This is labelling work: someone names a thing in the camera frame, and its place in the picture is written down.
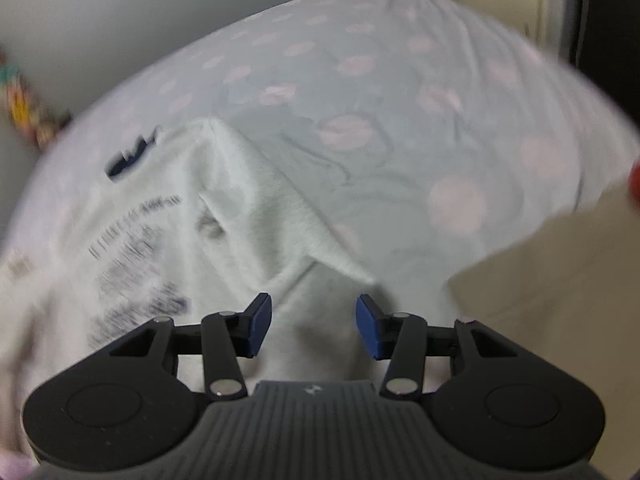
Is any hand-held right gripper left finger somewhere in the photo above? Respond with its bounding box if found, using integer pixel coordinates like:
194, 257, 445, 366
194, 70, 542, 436
107, 292, 274, 402

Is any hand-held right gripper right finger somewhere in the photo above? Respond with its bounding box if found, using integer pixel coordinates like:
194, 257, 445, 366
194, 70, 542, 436
355, 294, 521, 402

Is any white towel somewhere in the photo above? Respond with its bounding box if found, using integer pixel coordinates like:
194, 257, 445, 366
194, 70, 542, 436
0, 117, 381, 466

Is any pink dotted bed sheet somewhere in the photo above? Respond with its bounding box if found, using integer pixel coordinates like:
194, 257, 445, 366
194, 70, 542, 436
0, 0, 640, 461

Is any colourful patterned object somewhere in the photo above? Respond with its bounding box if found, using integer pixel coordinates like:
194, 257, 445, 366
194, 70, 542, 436
0, 50, 72, 149

